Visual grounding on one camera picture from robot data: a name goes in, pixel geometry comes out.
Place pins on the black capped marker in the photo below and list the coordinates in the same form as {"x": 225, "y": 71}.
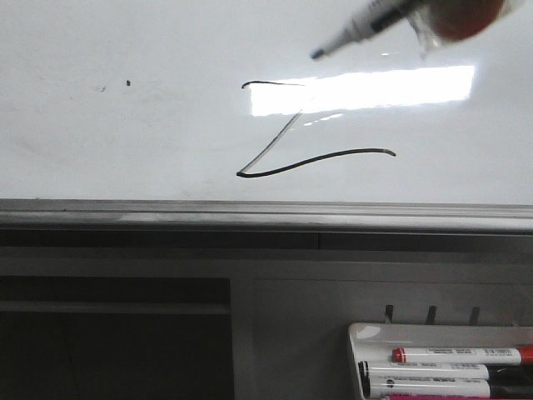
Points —
{"x": 423, "y": 370}
{"x": 378, "y": 387}

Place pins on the red capped marker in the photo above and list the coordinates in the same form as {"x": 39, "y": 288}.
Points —
{"x": 483, "y": 355}

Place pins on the white marker tray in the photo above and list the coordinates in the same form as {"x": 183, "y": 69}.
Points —
{"x": 374, "y": 342}

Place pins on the black capped marker upper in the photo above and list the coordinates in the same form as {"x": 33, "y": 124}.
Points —
{"x": 423, "y": 370}

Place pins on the black capped marker lower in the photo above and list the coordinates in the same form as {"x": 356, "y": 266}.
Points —
{"x": 378, "y": 387}

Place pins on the grey whiteboard stand panel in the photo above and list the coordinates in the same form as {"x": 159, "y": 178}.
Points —
{"x": 233, "y": 315}

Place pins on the black tip whiteboard marker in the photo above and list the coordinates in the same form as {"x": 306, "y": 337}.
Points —
{"x": 369, "y": 21}

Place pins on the white whiteboard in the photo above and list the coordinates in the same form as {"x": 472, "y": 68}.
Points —
{"x": 212, "y": 113}

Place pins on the pink marker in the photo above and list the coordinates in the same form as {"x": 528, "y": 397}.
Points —
{"x": 406, "y": 397}

